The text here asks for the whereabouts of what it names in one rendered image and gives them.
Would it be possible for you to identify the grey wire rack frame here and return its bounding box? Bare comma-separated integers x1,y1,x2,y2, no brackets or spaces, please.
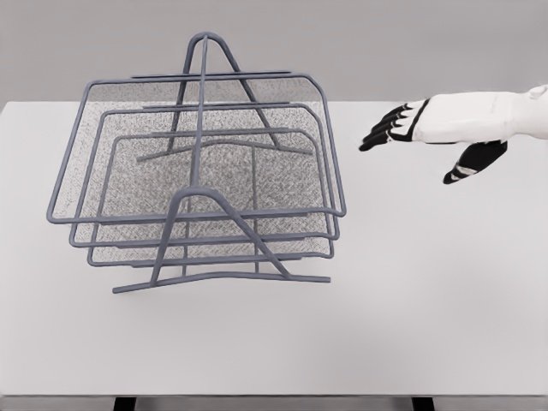
112,30,332,295

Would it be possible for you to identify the small grey mesh tray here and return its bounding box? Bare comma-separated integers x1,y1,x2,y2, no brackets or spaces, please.
86,127,336,268

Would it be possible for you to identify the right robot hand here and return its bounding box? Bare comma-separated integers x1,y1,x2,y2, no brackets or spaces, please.
358,91,527,186

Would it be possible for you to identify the medium grey mesh tray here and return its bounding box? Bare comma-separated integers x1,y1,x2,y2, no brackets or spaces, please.
68,102,342,250

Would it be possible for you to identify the large grey mesh tray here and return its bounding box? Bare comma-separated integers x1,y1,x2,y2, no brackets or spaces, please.
45,73,348,225

